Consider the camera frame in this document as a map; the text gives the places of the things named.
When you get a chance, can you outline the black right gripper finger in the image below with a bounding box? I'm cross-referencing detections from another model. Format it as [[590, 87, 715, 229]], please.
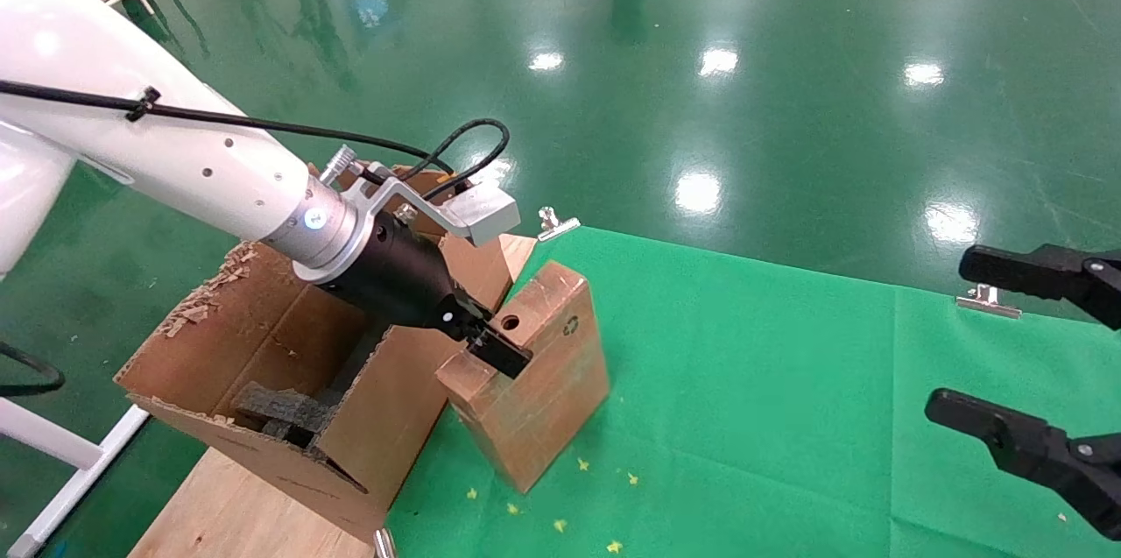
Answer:
[[959, 243, 1121, 331], [926, 389, 1121, 541]]

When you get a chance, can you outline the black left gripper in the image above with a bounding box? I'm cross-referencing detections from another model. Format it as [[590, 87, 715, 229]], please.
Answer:
[[318, 212, 535, 380]]

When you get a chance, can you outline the small brown cardboard box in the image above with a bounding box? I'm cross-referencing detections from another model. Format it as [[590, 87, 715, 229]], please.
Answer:
[[435, 260, 611, 495]]

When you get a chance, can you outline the large open cardboard carton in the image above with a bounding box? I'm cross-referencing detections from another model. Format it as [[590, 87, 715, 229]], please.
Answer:
[[114, 164, 518, 543]]

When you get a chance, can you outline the black foam insert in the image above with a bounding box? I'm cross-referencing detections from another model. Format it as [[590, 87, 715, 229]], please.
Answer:
[[232, 381, 338, 447]]

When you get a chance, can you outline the green table cloth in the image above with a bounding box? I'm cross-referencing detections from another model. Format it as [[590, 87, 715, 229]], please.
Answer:
[[385, 227, 1121, 558]]

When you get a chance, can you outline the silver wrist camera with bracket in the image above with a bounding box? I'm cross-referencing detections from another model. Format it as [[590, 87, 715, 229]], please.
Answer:
[[355, 162, 521, 248]]

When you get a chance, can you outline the black hanging cable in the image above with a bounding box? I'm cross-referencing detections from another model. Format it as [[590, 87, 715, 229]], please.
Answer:
[[0, 341, 67, 399]]

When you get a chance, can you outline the white table leg frame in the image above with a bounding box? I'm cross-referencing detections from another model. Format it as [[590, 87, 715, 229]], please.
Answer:
[[0, 396, 152, 558]]

